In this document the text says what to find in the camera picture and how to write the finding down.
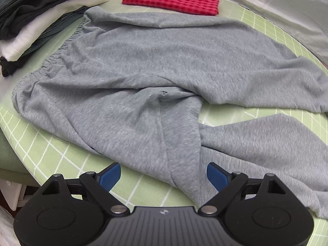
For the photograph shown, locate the white carrot-print sheet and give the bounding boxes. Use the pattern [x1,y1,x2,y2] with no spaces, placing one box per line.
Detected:
[205,0,328,64]

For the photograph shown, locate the green cloth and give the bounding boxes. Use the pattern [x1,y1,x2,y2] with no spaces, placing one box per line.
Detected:
[0,131,41,186]

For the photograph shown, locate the dark grey folded garment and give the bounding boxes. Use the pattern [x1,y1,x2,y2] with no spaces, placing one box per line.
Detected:
[0,0,105,41]

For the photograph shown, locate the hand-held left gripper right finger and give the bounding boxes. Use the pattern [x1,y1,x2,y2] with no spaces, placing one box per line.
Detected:
[198,162,290,215]

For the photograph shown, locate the grey sweatpants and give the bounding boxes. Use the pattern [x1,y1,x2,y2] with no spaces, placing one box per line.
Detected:
[11,6,328,219]

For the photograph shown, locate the black folded garment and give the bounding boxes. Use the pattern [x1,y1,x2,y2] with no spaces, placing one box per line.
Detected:
[0,56,27,77]

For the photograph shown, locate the dark striped folded garment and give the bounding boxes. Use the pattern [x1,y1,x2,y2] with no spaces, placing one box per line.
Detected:
[23,11,88,60]

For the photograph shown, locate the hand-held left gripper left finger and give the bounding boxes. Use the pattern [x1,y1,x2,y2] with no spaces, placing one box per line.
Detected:
[41,163,127,215]

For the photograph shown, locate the stack of folded dark and white clothes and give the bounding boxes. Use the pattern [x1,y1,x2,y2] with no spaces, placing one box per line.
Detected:
[0,0,110,62]

